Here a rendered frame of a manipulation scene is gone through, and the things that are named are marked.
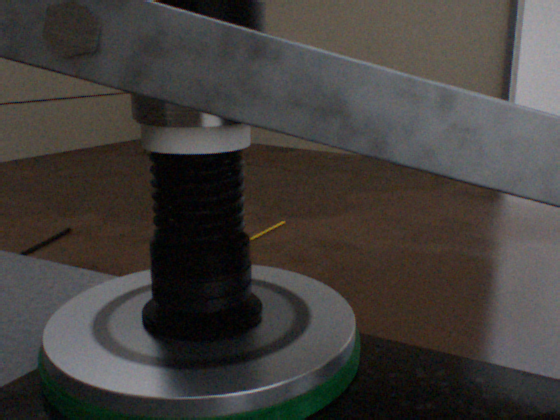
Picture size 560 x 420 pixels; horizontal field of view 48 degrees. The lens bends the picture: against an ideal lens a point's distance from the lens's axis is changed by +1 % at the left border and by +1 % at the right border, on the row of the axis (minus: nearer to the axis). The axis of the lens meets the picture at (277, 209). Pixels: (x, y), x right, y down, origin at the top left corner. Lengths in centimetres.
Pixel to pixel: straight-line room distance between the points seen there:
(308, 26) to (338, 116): 569
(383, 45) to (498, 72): 100
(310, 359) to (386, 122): 15
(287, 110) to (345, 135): 4
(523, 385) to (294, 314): 15
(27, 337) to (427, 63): 512
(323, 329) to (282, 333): 3
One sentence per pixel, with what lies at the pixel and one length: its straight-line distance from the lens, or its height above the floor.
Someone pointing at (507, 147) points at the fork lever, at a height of 98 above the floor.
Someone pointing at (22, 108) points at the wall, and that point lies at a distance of 611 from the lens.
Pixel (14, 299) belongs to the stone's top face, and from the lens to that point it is 59.
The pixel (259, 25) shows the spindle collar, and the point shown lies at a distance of 39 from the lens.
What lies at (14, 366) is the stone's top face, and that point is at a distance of 48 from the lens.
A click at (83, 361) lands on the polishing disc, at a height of 86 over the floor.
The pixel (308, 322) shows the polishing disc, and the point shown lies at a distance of 44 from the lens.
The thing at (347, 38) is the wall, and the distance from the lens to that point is 583.
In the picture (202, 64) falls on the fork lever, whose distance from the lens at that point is 35.
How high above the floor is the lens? 104
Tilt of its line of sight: 15 degrees down
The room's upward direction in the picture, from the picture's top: straight up
